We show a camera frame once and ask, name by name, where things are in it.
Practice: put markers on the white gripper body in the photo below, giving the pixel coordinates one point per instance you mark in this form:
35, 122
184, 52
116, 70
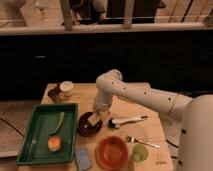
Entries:
102, 101

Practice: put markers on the green plastic tray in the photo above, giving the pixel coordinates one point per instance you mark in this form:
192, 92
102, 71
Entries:
44, 118

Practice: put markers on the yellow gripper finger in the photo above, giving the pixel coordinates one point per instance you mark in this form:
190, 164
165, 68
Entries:
105, 116
93, 119

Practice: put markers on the black whiteboard eraser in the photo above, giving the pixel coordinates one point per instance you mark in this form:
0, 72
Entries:
98, 121

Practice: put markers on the white handled brush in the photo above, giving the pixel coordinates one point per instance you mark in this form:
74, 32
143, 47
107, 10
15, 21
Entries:
117, 122

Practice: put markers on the orange bowl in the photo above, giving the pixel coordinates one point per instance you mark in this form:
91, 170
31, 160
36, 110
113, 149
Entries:
111, 153

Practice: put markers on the green cup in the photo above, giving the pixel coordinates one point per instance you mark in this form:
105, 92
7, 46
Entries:
139, 153

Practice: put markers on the blue sponge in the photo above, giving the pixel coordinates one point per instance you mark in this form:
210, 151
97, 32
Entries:
82, 158

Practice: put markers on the white lidded jar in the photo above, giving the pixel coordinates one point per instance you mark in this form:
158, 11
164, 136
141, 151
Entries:
66, 88

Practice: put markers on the purple bowl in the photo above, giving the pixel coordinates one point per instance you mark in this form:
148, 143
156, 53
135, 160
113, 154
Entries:
85, 128

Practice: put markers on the dark metal cup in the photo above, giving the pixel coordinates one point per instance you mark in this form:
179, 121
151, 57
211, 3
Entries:
54, 95

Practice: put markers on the silver fork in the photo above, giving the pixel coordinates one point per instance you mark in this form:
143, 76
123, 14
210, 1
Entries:
134, 140

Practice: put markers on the orange peach fruit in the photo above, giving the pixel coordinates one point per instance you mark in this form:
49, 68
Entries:
54, 143

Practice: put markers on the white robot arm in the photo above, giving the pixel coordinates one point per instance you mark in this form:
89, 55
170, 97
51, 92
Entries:
195, 114

